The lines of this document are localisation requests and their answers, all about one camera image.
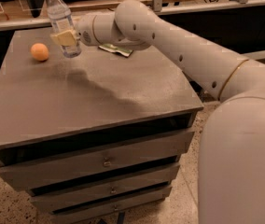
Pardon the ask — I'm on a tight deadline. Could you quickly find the orange fruit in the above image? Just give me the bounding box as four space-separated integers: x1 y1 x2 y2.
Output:
30 43 49 62

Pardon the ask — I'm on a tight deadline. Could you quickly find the grey drawer cabinet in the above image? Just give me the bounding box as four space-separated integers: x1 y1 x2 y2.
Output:
0 28 202 212

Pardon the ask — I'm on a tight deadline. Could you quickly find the green chip bag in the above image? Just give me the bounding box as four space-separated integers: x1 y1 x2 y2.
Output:
99 44 133 58

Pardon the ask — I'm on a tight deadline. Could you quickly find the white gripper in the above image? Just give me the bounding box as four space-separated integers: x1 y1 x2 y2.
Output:
50 14 99 47

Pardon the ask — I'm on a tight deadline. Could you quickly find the middle grey drawer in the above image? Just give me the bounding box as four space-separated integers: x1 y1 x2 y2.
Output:
31 161 179 213

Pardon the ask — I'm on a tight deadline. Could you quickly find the clear plastic water bottle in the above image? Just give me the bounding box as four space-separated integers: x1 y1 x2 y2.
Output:
47 0 81 58

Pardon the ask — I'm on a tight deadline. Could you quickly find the top grey drawer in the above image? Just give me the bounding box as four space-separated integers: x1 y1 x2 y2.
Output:
0 129 194 191

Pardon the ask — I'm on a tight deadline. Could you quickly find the bottom grey drawer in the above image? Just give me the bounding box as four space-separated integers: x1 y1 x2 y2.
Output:
52 185 172 224

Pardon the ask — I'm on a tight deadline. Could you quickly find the grey drawer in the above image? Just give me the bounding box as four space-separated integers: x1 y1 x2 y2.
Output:
31 161 179 213
52 185 172 224
0 129 194 191

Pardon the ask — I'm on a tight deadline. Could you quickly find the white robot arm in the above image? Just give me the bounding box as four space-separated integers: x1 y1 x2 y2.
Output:
51 0 265 224

